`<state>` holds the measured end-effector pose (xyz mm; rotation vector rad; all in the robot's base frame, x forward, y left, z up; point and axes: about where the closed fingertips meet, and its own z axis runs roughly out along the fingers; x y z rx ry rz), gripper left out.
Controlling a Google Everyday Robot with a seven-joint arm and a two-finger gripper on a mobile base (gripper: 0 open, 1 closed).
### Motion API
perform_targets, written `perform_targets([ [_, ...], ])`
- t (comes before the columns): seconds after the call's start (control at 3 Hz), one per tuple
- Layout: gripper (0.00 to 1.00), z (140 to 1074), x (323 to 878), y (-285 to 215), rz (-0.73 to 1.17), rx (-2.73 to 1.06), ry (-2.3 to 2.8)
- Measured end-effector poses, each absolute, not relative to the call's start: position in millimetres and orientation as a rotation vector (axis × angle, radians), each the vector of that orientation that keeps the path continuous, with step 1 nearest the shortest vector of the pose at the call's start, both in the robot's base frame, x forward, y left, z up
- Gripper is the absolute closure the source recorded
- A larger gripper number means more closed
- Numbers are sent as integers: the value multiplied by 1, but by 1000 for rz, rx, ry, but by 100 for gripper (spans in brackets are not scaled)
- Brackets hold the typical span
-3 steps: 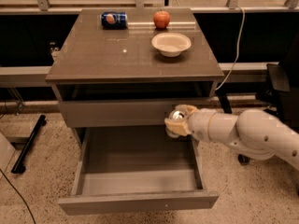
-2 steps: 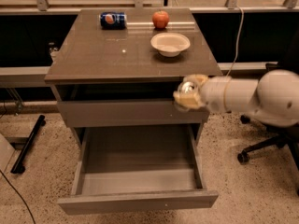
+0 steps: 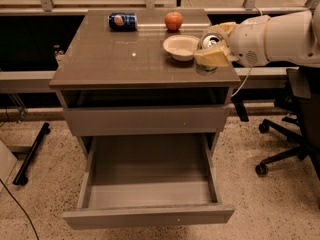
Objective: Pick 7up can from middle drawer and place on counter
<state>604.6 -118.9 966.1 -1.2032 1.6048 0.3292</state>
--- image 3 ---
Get silver 7up can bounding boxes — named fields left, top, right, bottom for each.
left=194, top=34, right=225, bottom=75

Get black cable on floor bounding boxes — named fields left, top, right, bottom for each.
left=0, top=179, right=40, bottom=240

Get black table leg foot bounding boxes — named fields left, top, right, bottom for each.
left=13, top=122, right=50, bottom=185

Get black office chair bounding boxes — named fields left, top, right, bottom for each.
left=255, top=66, right=320, bottom=179

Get blue pepsi can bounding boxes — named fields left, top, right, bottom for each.
left=108, top=12, right=137, bottom=31

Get open grey middle drawer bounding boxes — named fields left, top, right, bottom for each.
left=63, top=134, right=234, bottom=229

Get grey top drawer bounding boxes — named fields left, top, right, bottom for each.
left=59, top=87, right=232, bottom=138

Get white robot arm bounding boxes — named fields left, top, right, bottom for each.
left=194, top=10, right=320, bottom=68

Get grey drawer cabinet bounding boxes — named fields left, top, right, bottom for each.
left=50, top=10, right=239, bottom=151

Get grey metal window rail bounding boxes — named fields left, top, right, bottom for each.
left=0, top=67, right=286, bottom=93

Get white cable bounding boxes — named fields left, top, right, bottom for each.
left=230, top=6, right=263, bottom=98

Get white paper bowl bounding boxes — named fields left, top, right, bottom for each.
left=163, top=35, right=199, bottom=62

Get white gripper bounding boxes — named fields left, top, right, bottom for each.
left=194, top=15, right=270, bottom=67

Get red apple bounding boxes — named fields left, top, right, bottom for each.
left=165, top=11, right=183, bottom=31

